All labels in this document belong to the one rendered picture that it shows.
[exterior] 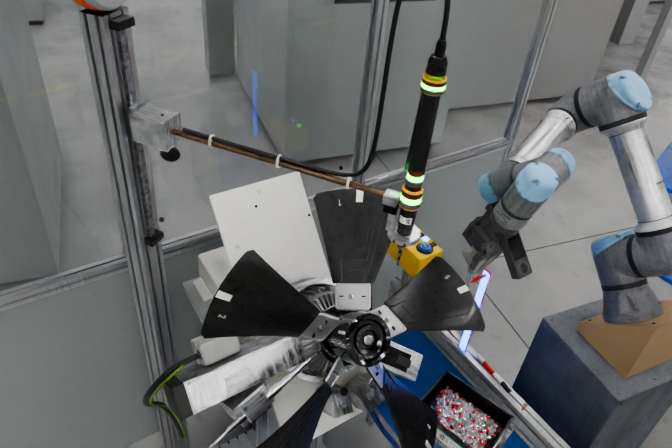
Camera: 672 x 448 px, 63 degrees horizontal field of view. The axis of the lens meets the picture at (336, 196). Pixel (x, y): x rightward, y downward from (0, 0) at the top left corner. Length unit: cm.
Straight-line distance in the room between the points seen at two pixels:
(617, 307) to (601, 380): 20
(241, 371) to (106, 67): 74
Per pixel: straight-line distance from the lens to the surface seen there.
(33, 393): 213
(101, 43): 132
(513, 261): 129
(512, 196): 121
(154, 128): 132
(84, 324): 196
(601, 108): 158
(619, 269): 167
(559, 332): 177
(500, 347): 303
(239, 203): 145
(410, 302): 142
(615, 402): 170
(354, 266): 132
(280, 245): 148
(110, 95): 136
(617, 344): 171
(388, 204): 114
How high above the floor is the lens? 220
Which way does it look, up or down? 36 degrees down
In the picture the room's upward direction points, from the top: 6 degrees clockwise
